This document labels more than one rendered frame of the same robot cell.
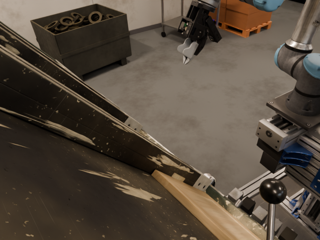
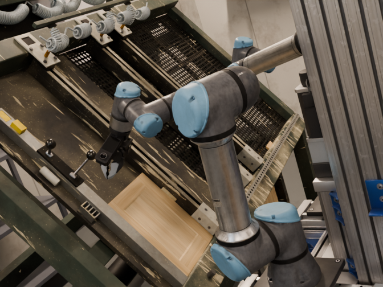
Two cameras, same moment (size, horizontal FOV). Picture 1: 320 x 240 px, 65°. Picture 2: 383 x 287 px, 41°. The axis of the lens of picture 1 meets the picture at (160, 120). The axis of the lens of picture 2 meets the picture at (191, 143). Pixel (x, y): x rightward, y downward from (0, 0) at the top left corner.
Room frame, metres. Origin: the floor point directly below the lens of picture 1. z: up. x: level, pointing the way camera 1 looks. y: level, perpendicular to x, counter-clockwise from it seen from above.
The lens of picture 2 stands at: (-0.20, -2.00, 1.87)
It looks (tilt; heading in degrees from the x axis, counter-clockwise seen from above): 16 degrees down; 66
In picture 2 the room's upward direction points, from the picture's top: 18 degrees counter-clockwise
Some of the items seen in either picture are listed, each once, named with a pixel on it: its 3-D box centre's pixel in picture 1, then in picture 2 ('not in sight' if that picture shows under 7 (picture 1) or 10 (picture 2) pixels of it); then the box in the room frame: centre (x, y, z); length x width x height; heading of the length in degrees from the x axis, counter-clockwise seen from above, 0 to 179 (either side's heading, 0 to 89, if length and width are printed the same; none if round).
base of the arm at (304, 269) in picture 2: not in sight; (290, 263); (0.47, -0.89, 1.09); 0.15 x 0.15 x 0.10
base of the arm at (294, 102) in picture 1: (306, 96); not in sight; (0.90, -0.66, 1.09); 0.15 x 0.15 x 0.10
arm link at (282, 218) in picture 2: not in sight; (278, 228); (0.46, -0.89, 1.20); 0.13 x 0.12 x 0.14; 4
